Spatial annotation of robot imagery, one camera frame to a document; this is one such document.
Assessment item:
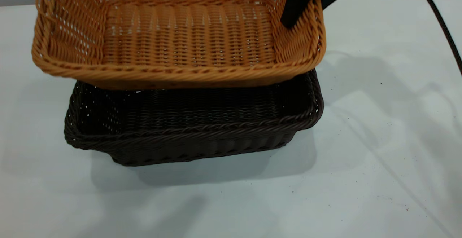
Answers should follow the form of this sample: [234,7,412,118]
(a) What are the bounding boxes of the orange woven basket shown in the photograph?
[31,0,327,91]

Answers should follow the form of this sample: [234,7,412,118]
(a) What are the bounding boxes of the black woven basket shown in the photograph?
[64,69,324,167]

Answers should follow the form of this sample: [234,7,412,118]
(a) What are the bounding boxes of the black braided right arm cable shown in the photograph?
[411,0,462,75]

